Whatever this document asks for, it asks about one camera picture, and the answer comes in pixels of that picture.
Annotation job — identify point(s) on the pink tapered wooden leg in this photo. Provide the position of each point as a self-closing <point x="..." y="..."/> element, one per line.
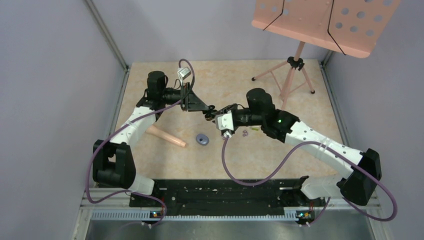
<point x="153" y="130"/>

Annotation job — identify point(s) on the pink music stand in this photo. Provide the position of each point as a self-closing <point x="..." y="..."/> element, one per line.
<point x="350" y="27"/>

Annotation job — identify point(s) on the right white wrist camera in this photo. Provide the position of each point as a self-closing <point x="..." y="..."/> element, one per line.
<point x="225" y="123"/>

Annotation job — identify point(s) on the grey earbud charging case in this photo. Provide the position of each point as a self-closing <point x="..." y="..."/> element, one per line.
<point x="202" y="139"/>

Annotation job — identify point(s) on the black earbud charging case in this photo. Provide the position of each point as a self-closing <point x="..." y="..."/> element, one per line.
<point x="210" y="114"/>

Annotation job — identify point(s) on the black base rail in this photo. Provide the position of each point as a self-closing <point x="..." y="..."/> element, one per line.
<point x="224" y="197"/>

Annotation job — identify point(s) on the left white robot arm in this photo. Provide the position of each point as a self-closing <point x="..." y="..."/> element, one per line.
<point x="113" y="163"/>

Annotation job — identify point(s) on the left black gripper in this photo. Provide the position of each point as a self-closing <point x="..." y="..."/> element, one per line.
<point x="191" y="102"/>

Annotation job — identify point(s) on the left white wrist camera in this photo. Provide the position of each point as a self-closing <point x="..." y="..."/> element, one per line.
<point x="183" y="73"/>

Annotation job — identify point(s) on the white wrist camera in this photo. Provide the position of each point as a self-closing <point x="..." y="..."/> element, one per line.
<point x="225" y="123"/>
<point x="183" y="73"/>

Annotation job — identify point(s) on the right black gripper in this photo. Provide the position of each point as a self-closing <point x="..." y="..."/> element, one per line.
<point x="224" y="110"/>

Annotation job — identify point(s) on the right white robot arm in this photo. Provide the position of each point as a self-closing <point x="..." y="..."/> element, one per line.
<point x="357" y="171"/>

